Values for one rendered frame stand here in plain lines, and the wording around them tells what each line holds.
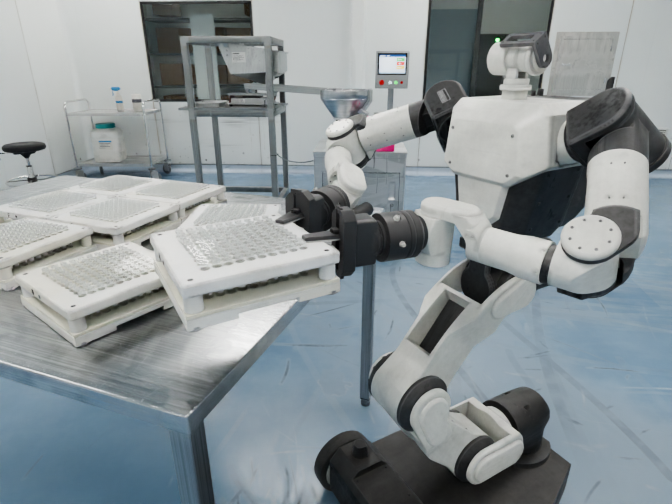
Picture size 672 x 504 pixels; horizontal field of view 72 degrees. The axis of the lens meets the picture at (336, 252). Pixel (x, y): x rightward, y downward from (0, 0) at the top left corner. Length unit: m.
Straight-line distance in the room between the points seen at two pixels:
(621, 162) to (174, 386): 0.79
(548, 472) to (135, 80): 5.99
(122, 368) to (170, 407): 0.14
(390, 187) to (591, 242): 2.51
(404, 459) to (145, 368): 0.95
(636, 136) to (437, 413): 0.67
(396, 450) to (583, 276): 0.98
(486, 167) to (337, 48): 4.97
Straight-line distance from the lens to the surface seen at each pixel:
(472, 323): 1.09
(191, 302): 0.66
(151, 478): 1.83
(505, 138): 0.99
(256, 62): 3.98
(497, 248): 0.80
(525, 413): 1.54
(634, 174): 0.87
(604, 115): 0.94
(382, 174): 3.15
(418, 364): 1.10
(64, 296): 0.97
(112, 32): 6.64
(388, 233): 0.78
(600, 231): 0.77
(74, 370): 0.88
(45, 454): 2.07
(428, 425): 1.12
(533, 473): 1.62
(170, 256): 0.75
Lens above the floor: 1.29
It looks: 22 degrees down
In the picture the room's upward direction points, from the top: straight up
